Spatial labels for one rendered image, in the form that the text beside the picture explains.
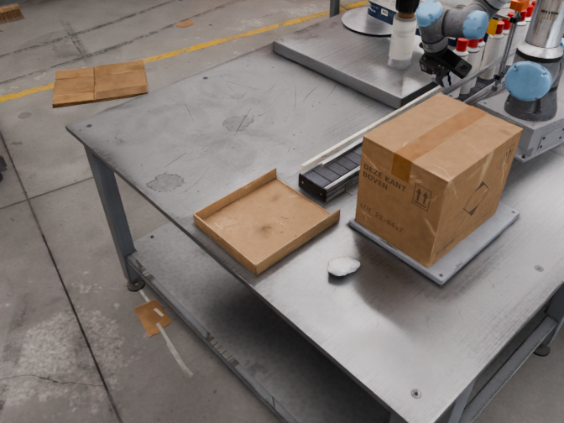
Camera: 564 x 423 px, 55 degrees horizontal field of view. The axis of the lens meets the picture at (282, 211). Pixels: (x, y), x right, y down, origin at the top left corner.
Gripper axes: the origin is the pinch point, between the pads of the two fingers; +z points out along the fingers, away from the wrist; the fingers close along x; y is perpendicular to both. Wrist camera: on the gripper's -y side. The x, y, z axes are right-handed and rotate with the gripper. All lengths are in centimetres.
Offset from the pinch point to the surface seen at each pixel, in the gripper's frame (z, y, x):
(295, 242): -35, -13, 76
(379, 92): 1.2, 21.2, 11.9
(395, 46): 0.5, 28.2, -6.8
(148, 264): 16, 66, 115
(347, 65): 2.4, 41.2, 6.8
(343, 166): -22, -1, 49
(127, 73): 84, 259, 40
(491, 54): 6.8, -1.1, -21.3
